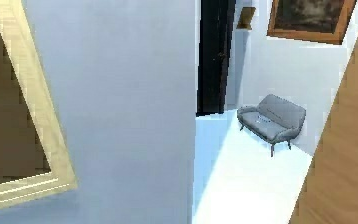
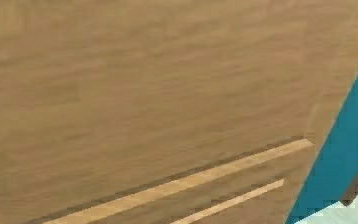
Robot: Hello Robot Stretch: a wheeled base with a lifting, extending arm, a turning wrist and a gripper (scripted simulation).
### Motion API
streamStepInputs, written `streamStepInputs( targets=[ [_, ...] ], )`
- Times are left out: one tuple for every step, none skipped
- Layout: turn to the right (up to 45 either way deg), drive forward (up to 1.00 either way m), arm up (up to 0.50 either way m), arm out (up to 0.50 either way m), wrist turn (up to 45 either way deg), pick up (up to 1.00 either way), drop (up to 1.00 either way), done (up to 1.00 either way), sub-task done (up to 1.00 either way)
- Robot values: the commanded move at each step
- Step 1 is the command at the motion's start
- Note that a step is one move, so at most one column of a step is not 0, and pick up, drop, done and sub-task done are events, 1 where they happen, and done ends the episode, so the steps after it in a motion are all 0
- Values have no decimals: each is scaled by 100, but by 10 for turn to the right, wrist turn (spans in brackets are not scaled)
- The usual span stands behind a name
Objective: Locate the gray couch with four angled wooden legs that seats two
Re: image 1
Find brown framed dark painting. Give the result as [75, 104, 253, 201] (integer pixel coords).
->
[266, 0, 358, 46]

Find brown wooden room door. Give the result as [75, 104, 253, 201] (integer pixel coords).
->
[288, 5, 358, 224]

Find small brown framed picture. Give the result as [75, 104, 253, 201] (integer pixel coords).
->
[236, 6, 257, 31]

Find cream framed brown picture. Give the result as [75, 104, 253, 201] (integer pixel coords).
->
[0, 0, 78, 212]

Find black room door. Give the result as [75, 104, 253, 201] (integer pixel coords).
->
[196, 0, 237, 117]

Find grey two-seat couch wooden legs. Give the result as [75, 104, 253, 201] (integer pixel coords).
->
[236, 93, 307, 158]

